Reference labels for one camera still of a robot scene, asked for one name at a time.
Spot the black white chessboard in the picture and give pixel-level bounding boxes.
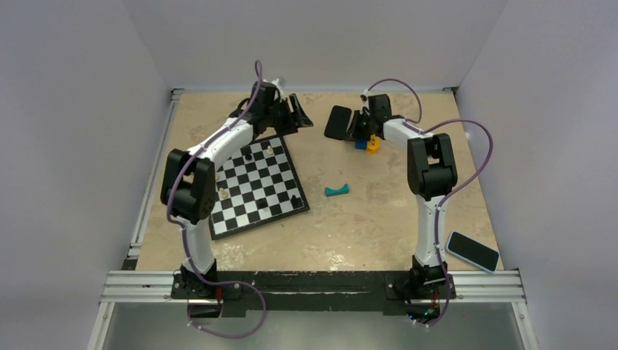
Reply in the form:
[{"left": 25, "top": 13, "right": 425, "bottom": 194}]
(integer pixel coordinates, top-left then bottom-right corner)
[{"left": 208, "top": 136, "right": 310, "bottom": 241}]

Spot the teal arch block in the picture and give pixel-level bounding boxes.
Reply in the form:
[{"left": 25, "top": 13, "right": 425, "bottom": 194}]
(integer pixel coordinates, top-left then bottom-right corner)
[{"left": 324, "top": 184, "right": 350, "bottom": 198}]

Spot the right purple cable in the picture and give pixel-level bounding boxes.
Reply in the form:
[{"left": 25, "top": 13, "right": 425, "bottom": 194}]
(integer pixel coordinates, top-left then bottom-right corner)
[{"left": 366, "top": 78, "right": 495, "bottom": 330}]

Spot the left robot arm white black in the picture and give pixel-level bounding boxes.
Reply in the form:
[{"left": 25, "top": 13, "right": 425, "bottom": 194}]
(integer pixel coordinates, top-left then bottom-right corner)
[{"left": 160, "top": 81, "right": 312, "bottom": 298}]

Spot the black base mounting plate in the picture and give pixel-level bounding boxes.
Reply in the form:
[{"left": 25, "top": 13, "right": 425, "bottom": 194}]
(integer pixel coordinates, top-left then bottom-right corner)
[{"left": 171, "top": 271, "right": 456, "bottom": 318}]

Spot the aluminium frame rail left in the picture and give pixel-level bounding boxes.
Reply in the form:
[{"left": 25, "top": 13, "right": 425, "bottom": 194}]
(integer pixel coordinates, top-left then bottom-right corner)
[{"left": 120, "top": 88, "right": 184, "bottom": 271}]

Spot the black phone case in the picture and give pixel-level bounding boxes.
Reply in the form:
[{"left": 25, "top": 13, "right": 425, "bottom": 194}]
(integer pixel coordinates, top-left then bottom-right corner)
[{"left": 324, "top": 106, "right": 352, "bottom": 141}]

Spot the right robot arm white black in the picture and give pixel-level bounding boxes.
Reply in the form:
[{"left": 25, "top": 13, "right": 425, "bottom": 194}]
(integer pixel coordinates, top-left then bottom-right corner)
[{"left": 347, "top": 92, "right": 458, "bottom": 299}]

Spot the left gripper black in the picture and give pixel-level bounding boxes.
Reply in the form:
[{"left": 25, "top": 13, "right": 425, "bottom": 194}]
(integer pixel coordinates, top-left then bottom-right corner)
[{"left": 265, "top": 94, "right": 313, "bottom": 137}]

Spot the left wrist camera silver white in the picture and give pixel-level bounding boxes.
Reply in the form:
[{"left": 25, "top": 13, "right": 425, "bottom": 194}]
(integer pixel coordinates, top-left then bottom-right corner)
[{"left": 264, "top": 77, "right": 286, "bottom": 94}]

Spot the orange ring block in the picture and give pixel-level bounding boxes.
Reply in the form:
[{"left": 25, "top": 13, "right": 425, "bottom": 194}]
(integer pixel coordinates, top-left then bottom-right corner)
[{"left": 365, "top": 135, "right": 380, "bottom": 155}]

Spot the light blue cased phone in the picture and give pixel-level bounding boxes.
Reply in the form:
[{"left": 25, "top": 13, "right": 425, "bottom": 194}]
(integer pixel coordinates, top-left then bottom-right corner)
[{"left": 446, "top": 231, "right": 500, "bottom": 273}]

